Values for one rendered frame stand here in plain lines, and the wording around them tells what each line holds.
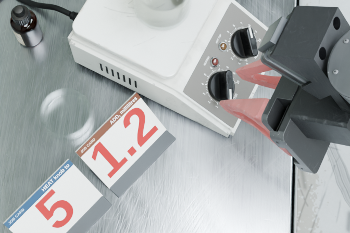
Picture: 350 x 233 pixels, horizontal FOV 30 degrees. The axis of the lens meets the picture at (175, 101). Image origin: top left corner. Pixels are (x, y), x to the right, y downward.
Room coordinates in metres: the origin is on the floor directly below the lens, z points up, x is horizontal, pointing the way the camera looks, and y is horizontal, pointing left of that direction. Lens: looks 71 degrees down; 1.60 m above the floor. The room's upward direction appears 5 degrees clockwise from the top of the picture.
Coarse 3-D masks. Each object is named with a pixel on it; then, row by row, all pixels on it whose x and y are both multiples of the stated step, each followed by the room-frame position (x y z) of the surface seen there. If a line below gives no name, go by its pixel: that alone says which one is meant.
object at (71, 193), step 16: (64, 176) 0.13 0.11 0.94; (80, 176) 0.13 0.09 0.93; (48, 192) 0.11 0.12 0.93; (64, 192) 0.12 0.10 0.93; (80, 192) 0.12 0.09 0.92; (96, 192) 0.12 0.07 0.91; (32, 208) 0.10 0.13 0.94; (48, 208) 0.10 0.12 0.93; (64, 208) 0.10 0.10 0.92; (80, 208) 0.10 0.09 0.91; (16, 224) 0.08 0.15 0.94; (32, 224) 0.08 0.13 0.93; (48, 224) 0.08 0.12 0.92; (64, 224) 0.09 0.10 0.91
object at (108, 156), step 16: (128, 112) 0.21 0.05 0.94; (144, 112) 0.21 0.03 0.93; (112, 128) 0.19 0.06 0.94; (128, 128) 0.19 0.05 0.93; (144, 128) 0.19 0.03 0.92; (160, 128) 0.20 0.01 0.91; (96, 144) 0.17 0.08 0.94; (112, 144) 0.17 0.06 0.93; (128, 144) 0.18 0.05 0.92; (144, 144) 0.18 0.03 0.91; (96, 160) 0.15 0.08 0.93; (112, 160) 0.16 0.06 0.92; (128, 160) 0.16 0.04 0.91; (112, 176) 0.14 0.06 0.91
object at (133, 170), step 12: (132, 96) 0.22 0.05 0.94; (156, 120) 0.21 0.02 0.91; (168, 132) 0.20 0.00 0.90; (156, 144) 0.18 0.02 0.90; (168, 144) 0.18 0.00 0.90; (144, 156) 0.17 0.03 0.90; (156, 156) 0.17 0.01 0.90; (132, 168) 0.15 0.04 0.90; (144, 168) 0.15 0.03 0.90; (120, 180) 0.14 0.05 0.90; (132, 180) 0.14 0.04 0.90; (120, 192) 0.12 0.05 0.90
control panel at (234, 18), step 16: (224, 16) 0.31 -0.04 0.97; (240, 16) 0.32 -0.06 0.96; (224, 32) 0.30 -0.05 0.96; (256, 32) 0.31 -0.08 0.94; (208, 48) 0.27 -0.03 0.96; (208, 64) 0.26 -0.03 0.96; (224, 64) 0.26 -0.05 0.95; (240, 64) 0.27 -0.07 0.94; (192, 80) 0.24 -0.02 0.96; (208, 80) 0.24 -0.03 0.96; (240, 80) 0.25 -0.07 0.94; (192, 96) 0.22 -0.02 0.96; (208, 96) 0.23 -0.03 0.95; (240, 96) 0.24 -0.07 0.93; (224, 112) 0.21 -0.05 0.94
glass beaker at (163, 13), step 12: (144, 0) 0.28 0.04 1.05; (156, 0) 0.28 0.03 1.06; (168, 0) 0.28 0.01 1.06; (180, 0) 0.29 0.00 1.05; (144, 12) 0.28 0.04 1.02; (156, 12) 0.28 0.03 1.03; (168, 12) 0.28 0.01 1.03; (180, 12) 0.29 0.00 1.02; (156, 24) 0.28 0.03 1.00; (168, 24) 0.28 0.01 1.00; (180, 24) 0.29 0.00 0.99
